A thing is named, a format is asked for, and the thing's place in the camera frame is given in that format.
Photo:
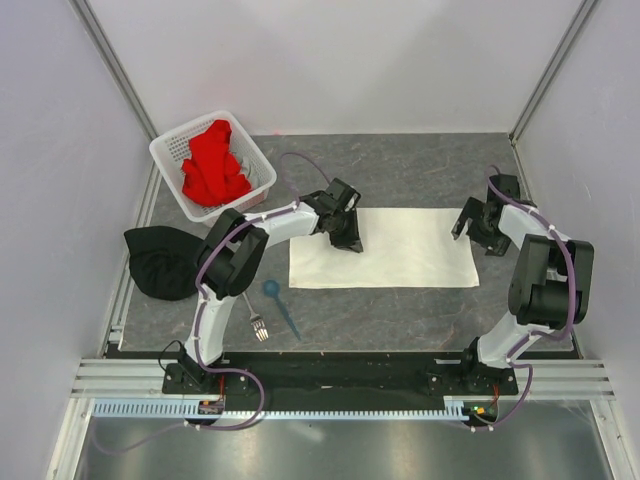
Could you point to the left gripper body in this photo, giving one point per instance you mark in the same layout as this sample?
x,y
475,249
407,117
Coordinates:
x,y
338,224

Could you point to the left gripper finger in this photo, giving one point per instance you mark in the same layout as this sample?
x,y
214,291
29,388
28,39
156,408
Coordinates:
x,y
351,240
340,241

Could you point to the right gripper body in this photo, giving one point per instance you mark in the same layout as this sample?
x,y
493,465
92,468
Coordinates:
x,y
483,234

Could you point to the white cloth napkin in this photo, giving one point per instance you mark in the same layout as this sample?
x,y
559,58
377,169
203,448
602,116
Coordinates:
x,y
402,248

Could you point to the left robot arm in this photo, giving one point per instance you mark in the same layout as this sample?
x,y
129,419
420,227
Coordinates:
x,y
231,253

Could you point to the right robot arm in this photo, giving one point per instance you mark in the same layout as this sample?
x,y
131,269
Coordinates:
x,y
550,287

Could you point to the blue plastic spoon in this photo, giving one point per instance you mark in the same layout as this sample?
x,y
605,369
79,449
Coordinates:
x,y
271,289

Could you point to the grey cloth in basket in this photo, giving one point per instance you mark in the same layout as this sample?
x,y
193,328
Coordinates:
x,y
248,170

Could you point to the silver metal fork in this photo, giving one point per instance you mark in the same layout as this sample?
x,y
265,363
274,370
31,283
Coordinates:
x,y
256,321

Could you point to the red cloth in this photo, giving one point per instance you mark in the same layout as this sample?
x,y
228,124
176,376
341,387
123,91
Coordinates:
x,y
212,175

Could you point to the black cloth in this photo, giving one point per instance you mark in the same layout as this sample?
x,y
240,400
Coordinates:
x,y
162,261

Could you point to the white plastic basket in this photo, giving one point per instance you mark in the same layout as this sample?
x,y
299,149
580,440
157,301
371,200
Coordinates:
x,y
171,148

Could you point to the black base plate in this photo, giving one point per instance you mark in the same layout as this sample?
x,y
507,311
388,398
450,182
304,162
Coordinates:
x,y
337,381

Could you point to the slotted cable duct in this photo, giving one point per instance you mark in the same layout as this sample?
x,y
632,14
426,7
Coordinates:
x,y
452,410

